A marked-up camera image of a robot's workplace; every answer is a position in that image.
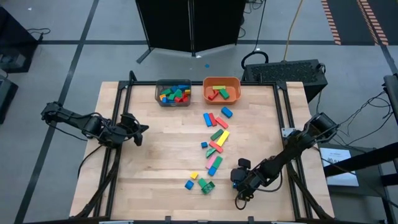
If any long pink block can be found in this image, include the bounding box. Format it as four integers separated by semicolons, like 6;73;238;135
205;154;218;170

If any black computer case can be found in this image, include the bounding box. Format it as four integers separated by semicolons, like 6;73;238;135
242;58;329;103

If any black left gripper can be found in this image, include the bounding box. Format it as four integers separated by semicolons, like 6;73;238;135
119;112;149;147

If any yellow hanging cable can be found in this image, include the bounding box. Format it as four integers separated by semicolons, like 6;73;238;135
283;0;305;62

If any black divider panel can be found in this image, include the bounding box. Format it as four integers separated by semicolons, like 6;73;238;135
136;0;248;65

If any orange plastic bin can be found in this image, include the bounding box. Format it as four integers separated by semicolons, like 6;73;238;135
202;77;242;105

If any green studded plastic brick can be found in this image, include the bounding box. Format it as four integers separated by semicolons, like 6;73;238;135
201;181;216;195

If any black equipment case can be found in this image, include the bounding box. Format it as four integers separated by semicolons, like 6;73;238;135
0;68;19;124

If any grey translucent plastic bin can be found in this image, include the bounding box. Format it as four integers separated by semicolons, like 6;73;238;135
154;78;193;108

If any black aluminium table frame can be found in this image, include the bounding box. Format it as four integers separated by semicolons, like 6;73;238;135
70;70;335;224

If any black side table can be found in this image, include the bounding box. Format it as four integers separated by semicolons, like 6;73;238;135
323;141;398;224

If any black cable loop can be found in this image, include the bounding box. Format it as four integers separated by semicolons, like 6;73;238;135
241;50;270;71

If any white paper sheet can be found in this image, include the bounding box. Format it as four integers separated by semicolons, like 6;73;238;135
319;147;360;188

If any long yellow block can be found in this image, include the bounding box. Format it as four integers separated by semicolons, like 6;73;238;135
216;129;231;147

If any thin black hanging cable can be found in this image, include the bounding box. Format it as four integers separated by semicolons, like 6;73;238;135
253;0;268;52

